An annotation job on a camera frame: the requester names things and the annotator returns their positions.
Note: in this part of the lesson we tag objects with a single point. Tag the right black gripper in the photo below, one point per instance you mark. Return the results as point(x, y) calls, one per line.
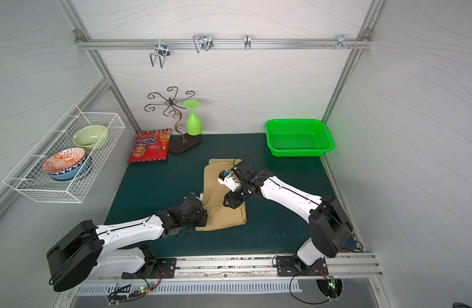
point(235, 197)

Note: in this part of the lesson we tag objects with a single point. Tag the light green ceramic bowl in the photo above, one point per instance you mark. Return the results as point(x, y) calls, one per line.
point(93, 137)

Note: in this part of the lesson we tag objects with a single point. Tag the double prong metal hook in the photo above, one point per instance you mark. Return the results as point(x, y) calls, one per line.
point(160, 54)

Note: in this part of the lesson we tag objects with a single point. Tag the right end metal hook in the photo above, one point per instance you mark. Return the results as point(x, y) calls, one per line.
point(340, 44)

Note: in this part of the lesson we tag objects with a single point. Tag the metal clip hook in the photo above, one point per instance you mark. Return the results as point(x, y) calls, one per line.
point(202, 42)

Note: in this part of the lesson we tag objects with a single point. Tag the white wire wall basket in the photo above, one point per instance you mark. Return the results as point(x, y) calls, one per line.
point(27, 177)

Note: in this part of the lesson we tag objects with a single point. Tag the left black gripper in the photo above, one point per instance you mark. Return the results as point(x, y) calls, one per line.
point(199, 217)

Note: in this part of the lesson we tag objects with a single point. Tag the left black mount plate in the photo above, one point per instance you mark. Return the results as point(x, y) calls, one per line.
point(157, 268)

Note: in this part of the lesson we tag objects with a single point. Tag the aluminium top rail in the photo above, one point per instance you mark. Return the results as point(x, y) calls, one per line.
point(220, 44)

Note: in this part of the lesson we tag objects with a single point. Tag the small metal bracket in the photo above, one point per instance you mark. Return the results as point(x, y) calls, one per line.
point(247, 42)

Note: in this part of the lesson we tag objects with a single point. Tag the red snack bag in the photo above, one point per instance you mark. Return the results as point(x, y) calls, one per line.
point(151, 146)

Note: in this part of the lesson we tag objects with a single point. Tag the white vent grille strip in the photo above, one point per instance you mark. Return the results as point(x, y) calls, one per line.
point(192, 288)

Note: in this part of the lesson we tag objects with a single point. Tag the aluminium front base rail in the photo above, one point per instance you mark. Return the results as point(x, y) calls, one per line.
point(233, 267)

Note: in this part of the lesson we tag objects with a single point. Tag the orange blue patterned bowl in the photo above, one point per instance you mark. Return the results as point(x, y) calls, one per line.
point(65, 164)

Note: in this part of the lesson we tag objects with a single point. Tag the green plastic basket tray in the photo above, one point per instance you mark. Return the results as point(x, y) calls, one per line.
point(298, 138)

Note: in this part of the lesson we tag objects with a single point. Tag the tan long pants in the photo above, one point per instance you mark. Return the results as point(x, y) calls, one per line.
point(219, 216)

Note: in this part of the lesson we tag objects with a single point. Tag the dark green table mat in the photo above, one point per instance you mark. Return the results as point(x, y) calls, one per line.
point(148, 187)

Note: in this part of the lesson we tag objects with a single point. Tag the right black mount plate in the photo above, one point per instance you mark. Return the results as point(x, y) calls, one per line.
point(291, 265)

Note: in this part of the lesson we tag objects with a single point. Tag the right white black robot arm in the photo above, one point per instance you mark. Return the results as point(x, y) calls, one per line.
point(329, 224)

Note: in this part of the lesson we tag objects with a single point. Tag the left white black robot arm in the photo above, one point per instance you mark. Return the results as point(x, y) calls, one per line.
point(91, 251)

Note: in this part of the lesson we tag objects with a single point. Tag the green plastic goblet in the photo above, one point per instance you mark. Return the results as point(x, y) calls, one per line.
point(193, 122)

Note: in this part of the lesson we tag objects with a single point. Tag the dark metal scroll stand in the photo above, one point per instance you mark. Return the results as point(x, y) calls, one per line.
point(174, 110)

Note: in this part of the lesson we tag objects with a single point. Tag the black mount plate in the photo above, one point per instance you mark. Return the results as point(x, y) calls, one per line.
point(291, 265)
point(157, 268)

